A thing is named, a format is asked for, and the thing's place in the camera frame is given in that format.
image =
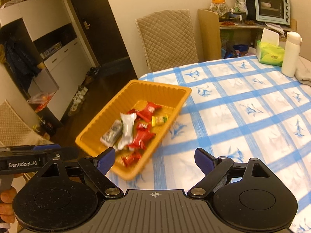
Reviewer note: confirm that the blue checked tablecloth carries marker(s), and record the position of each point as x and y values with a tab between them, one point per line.
243	116

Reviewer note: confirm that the row of shoes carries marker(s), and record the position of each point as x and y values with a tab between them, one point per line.
80	94

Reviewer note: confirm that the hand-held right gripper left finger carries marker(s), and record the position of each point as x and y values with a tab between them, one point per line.
107	161

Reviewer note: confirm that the dark bottle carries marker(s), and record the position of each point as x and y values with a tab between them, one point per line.
46	126

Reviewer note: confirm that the orange plastic tray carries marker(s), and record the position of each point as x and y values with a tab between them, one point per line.
145	94

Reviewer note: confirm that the green tissue box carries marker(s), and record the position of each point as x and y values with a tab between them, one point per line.
271	57

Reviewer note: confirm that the wooden shelf unit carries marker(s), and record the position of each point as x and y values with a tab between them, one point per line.
209	34

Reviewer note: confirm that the blue basket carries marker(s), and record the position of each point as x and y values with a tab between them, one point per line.
240	48

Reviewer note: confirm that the stack of papers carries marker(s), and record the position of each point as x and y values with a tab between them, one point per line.
274	28

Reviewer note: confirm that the dark wooden door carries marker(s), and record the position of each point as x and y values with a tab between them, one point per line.
102	29

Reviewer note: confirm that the black appliance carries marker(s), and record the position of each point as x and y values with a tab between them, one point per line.
250	4

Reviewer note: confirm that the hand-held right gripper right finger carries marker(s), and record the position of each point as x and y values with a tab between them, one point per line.
204	161

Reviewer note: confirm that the light blue toaster oven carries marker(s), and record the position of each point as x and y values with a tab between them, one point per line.
269	7

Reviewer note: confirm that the clear jar orange lid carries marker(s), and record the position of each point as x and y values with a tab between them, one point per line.
218	7

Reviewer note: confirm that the red white plastic bag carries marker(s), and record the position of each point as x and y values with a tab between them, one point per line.
41	100

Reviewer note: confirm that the white insulated bottle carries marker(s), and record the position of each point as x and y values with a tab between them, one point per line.
290	58

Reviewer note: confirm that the grey cloth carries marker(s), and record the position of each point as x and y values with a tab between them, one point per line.
303	74

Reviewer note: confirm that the row of books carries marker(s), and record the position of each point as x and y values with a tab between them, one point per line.
52	49

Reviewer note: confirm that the white cabinet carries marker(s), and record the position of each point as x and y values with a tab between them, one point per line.
63	58

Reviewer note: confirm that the silver candy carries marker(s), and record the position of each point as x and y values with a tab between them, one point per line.
111	133

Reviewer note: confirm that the yellow candy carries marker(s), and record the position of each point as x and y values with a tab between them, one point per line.
159	120

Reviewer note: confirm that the long green snack packet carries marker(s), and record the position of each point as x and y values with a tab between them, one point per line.
126	128

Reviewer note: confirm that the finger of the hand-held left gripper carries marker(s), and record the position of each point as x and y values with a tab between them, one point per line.
69	154
47	147

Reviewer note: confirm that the large red snack packet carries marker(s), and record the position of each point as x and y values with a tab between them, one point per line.
142	139

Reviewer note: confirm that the green foil bag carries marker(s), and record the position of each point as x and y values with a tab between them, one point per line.
240	3

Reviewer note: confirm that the person's left hand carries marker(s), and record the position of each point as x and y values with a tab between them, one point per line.
7	206

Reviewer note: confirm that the dark blue coat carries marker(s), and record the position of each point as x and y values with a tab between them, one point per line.
19	60

